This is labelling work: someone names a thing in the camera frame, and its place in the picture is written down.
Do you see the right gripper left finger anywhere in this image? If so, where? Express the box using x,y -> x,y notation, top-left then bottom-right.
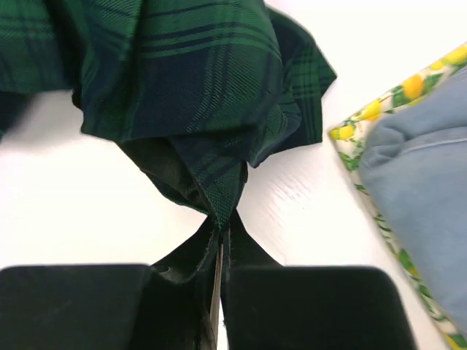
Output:
151,217 -> 220,284

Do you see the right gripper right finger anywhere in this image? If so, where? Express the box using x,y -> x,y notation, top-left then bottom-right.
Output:
223,209 -> 281,268

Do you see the dark green skirt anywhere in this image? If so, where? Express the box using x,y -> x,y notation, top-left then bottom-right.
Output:
1,1 -> 336,226

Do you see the light blue denim skirt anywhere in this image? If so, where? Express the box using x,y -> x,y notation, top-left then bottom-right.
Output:
359,70 -> 466,331

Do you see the lemon print skirt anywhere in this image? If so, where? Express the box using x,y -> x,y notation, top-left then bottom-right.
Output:
329,45 -> 466,349

